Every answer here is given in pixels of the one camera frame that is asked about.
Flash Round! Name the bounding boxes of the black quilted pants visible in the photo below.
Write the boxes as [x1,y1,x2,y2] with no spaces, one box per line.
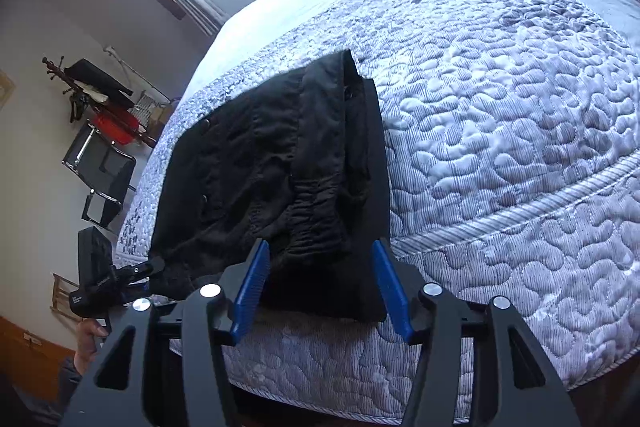
[150,50,390,323]

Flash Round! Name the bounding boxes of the person left hand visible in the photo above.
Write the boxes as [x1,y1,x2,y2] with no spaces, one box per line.
[73,319,108,375]

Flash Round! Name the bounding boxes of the black metal chair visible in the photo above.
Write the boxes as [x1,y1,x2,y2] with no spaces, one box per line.
[62,121,137,230]

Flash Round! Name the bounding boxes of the coat rack with clothes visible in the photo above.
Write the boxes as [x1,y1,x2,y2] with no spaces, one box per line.
[42,57,157,148]

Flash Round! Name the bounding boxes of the grey quilted bedspread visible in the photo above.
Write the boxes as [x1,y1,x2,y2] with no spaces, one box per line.
[115,0,639,388]

